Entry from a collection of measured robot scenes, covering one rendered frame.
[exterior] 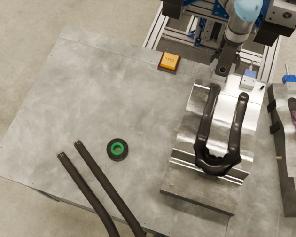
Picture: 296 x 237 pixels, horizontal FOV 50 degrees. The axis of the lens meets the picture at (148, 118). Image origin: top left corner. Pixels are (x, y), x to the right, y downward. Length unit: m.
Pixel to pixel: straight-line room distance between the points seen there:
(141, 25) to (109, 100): 1.31
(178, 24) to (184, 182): 1.38
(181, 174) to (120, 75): 0.49
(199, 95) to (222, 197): 0.37
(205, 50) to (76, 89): 1.07
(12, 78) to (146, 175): 1.50
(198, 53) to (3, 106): 1.36
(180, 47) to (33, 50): 1.08
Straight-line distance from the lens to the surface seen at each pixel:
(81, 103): 1.28
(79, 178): 1.13
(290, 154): 1.21
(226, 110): 1.19
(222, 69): 1.08
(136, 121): 1.23
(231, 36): 1.04
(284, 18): 1.42
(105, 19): 2.55
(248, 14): 0.96
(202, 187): 1.11
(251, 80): 1.24
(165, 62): 1.31
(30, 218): 2.06
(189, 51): 2.12
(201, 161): 1.12
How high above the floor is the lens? 1.93
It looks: 67 degrees down
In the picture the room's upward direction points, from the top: 1 degrees clockwise
